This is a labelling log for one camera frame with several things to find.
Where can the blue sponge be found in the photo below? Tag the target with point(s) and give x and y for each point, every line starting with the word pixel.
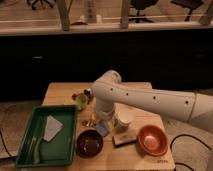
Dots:
pixel 102 129

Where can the office chair right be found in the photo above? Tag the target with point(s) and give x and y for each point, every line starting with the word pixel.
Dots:
pixel 190 4

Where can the office chair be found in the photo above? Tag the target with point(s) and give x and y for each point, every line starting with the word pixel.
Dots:
pixel 139 5
pixel 190 4
pixel 32 3

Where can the green-handled utensil in tray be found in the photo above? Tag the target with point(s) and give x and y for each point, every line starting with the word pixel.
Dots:
pixel 34 151

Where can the office chair left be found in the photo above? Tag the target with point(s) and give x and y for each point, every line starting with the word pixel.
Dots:
pixel 32 3

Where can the green plastic tray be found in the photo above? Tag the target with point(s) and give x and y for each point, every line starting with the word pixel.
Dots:
pixel 60 150

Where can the white plastic cup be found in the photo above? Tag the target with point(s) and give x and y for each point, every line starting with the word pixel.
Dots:
pixel 122 120

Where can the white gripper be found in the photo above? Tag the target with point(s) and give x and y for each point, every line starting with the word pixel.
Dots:
pixel 104 109

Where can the office chair centre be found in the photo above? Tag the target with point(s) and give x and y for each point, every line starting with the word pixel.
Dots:
pixel 139 5

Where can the grey cloth in tray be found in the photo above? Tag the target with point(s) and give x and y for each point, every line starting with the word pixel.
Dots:
pixel 52 128

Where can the orange bowl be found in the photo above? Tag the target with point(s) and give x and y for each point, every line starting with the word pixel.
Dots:
pixel 152 140

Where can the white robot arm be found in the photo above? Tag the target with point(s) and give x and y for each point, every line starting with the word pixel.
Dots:
pixel 193 108

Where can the purple bowl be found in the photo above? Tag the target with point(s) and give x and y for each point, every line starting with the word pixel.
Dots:
pixel 89 143

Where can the green cup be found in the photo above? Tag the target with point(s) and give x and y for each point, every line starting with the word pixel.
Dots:
pixel 81 101

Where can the dark scrub sponge block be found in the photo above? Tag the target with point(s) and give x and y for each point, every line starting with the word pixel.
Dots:
pixel 123 139

